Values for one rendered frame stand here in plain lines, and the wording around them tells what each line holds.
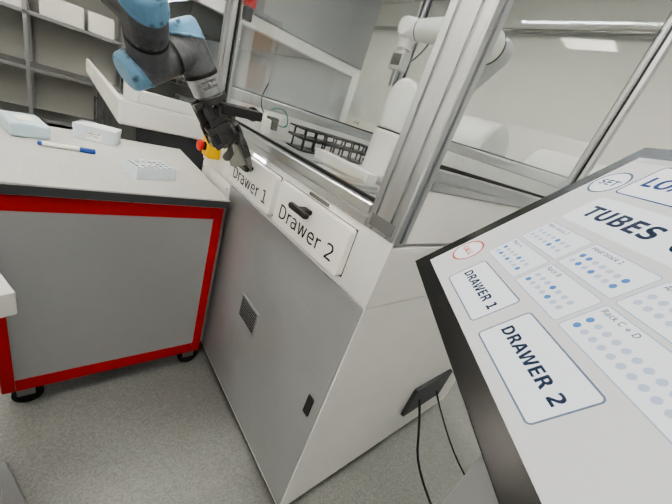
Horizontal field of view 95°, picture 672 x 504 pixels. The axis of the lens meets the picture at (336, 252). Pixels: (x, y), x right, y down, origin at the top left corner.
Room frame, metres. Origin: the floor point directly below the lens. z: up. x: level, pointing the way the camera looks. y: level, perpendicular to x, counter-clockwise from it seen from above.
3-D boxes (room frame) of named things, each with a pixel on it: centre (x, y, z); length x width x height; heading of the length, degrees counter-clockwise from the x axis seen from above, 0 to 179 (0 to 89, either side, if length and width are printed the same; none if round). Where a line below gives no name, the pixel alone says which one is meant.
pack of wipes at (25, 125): (0.93, 1.08, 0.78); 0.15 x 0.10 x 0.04; 60
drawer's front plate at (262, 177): (0.90, 0.31, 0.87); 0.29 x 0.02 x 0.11; 46
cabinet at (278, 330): (1.22, -0.06, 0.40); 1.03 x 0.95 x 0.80; 46
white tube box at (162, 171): (0.94, 0.65, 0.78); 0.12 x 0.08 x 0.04; 154
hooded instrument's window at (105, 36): (2.34, 1.31, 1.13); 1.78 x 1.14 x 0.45; 46
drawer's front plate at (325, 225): (0.69, 0.08, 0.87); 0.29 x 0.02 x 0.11; 46
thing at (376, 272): (1.23, -0.05, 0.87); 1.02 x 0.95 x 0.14; 46
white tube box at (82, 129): (1.11, 0.99, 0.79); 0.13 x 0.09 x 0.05; 116
